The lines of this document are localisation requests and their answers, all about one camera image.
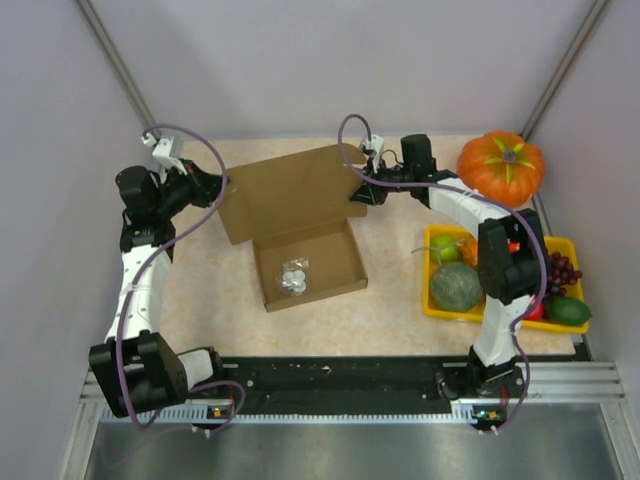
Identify aluminium frame beam front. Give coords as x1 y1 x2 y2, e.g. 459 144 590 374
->
79 360 626 426

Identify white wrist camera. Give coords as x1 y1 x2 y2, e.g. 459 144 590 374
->
359 134 385 173
141 133 186 174

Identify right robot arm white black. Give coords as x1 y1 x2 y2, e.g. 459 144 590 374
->
350 133 548 399

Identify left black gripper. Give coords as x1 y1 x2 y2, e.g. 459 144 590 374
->
154 158 231 218

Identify brown cardboard box sheet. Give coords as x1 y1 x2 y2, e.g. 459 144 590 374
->
219 145 368 312

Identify yellow plastic tray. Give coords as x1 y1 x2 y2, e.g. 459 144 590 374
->
423 225 589 334

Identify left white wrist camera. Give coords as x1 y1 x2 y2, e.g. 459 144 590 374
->
141 133 186 174

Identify green avocado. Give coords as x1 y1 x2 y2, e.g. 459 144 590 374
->
545 297 592 327

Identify corner aluminium post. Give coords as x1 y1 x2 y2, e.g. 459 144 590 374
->
73 0 156 127
520 0 612 140

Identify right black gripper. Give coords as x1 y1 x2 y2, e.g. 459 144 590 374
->
349 156 415 206

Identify orange pumpkin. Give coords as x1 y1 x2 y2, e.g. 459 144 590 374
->
456 130 546 208

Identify right corner aluminium post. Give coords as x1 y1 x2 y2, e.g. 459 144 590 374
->
520 0 612 140

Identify left corner aluminium post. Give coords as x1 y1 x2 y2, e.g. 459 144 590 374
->
73 0 156 127

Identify green lime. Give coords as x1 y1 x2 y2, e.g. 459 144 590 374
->
430 234 461 265

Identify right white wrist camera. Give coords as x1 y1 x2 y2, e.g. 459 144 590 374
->
359 134 385 173

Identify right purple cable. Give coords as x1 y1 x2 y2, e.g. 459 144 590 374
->
337 114 549 434

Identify purple grape bunch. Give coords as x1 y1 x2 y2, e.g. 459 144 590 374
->
545 251 583 300

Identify green melon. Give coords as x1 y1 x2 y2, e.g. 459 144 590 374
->
429 262 484 313

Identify red apple lower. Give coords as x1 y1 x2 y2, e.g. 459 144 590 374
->
525 301 545 322

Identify orange flower decoration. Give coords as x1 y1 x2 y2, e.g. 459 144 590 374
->
459 236 478 268

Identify clear plastic bits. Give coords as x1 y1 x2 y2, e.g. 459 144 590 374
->
277 258 309 296

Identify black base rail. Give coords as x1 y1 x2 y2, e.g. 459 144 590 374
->
162 355 529 415

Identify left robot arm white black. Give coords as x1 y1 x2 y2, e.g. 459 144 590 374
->
88 159 227 418

